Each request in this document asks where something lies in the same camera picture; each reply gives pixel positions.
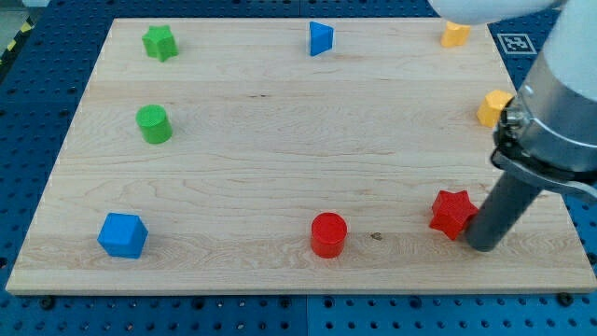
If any white fiducial marker tag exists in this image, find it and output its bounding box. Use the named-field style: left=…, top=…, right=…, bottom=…
left=497, top=33, right=536, bottom=55

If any yellow block top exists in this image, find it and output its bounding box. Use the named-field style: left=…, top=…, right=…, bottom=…
left=440, top=21, right=471, bottom=48

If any blue triangle block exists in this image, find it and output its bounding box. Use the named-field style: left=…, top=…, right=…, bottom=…
left=309, top=21, right=334, bottom=57

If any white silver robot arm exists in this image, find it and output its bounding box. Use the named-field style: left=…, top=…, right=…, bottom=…
left=430, top=0, right=596, bottom=252

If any red cylinder block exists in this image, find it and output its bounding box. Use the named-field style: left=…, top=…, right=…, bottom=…
left=311, top=212, right=348, bottom=259

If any green cylinder block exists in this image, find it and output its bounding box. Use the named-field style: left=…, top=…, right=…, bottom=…
left=135, top=105, right=173, bottom=144

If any yellow hexagon block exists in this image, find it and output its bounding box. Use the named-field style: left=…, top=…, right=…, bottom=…
left=477, top=90, right=514, bottom=128

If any blue cube block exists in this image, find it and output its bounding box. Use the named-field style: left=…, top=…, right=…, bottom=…
left=97, top=213, right=148, bottom=259

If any red star block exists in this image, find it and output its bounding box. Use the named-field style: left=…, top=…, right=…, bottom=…
left=429, top=190, right=479, bottom=241

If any green star block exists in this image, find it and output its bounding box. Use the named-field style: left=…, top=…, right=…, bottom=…
left=142, top=25, right=179, bottom=62

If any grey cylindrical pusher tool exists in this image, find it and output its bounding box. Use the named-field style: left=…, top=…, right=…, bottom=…
left=465, top=172, right=542, bottom=252

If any wooden board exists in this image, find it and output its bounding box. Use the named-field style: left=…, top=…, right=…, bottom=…
left=7, top=18, right=596, bottom=296

